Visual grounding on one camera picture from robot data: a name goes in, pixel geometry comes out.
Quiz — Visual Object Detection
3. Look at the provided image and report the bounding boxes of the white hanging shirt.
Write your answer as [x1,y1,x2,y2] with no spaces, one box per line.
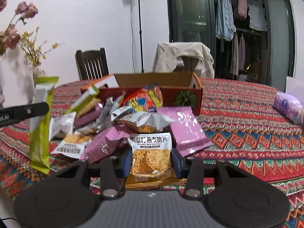
[248,1,267,31]

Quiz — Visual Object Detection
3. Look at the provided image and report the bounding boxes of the silver crisps packet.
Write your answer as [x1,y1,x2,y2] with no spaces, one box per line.
[117,111,175,133]

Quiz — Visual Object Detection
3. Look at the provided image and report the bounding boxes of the red orange noodle snack bag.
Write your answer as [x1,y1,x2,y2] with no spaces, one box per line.
[122,86,163,112]

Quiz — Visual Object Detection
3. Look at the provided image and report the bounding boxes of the colourful patterned tablecloth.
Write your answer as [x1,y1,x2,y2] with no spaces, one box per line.
[1,79,303,227]

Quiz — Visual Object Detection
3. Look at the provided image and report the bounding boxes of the pumpkin oat crisps packet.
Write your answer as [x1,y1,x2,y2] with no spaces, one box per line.
[126,132,186,190]

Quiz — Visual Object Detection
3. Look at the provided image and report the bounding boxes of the green white wafer bar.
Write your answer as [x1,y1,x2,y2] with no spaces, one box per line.
[29,76,59,174]

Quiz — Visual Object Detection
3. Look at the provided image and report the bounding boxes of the purple tissue pack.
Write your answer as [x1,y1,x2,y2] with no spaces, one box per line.
[274,91,303,125]

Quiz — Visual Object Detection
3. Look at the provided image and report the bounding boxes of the light blue hanging shirt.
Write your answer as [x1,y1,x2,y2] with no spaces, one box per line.
[215,0,236,41]

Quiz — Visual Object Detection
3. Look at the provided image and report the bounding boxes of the dark wooden chair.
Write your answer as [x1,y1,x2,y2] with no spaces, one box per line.
[75,48,109,80]

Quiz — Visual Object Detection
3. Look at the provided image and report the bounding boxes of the white crisps packet left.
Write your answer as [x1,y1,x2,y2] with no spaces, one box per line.
[51,134,92,159]

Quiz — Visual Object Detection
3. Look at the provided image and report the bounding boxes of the chair with beige jacket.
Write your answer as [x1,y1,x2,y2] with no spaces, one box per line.
[152,42,214,78]

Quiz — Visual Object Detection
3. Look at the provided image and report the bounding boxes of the yellow flower branches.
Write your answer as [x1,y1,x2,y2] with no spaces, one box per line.
[19,26,63,66]

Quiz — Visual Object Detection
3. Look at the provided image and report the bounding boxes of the pink artificial roses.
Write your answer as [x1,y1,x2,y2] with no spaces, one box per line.
[1,1,39,57]

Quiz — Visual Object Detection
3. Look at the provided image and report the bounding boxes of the glass sliding door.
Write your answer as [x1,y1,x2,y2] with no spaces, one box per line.
[166,0,217,53]

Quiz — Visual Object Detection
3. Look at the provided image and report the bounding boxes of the purple pink snack packet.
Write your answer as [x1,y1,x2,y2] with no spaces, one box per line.
[79,125,132,164]

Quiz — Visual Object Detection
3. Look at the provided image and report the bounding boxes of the orange cardboard pumpkin box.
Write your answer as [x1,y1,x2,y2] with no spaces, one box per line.
[81,72,203,115]

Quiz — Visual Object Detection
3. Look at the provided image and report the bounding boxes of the pink hanging garment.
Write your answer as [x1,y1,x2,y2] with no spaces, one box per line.
[234,0,248,20]

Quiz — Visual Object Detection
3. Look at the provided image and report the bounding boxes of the floral ceramic vase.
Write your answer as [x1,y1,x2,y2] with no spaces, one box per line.
[32,63,45,86]

